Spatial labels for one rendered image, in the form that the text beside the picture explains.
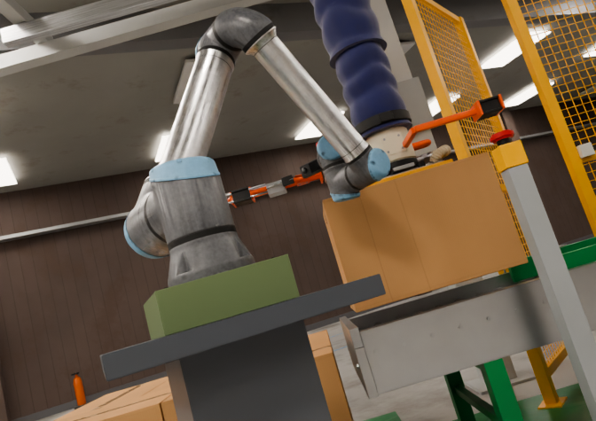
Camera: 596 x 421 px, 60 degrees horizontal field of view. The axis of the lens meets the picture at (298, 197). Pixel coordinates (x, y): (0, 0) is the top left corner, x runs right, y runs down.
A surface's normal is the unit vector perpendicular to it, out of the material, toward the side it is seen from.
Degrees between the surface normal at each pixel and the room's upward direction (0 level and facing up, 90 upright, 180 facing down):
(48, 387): 90
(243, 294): 90
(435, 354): 90
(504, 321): 90
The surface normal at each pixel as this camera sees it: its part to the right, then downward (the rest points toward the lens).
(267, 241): 0.35, -0.27
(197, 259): -0.18, -0.47
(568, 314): -0.04, -0.18
